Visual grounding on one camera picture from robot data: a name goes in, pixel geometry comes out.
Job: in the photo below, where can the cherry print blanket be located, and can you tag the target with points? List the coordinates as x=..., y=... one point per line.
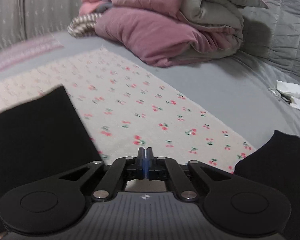
x=125, y=107

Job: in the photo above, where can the black pants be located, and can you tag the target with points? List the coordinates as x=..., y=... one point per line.
x=45, y=137

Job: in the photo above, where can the white crumpled tissue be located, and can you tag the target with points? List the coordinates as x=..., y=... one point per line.
x=288, y=92

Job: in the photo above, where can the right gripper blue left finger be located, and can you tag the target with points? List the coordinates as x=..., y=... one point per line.
x=117, y=175

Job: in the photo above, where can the pink striped blanket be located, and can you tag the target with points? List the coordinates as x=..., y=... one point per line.
x=26, y=50

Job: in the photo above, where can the mauve folded duvet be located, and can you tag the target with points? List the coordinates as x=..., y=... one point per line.
x=165, y=33

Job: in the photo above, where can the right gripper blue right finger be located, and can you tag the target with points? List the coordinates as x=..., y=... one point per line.
x=172, y=174

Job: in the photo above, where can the striped folded garment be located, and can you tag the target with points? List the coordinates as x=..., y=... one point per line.
x=83, y=26

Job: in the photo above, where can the grey quilted headboard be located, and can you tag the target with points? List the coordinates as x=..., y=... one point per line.
x=273, y=35

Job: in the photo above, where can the grey star curtain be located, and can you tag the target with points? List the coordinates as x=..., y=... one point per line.
x=21, y=20

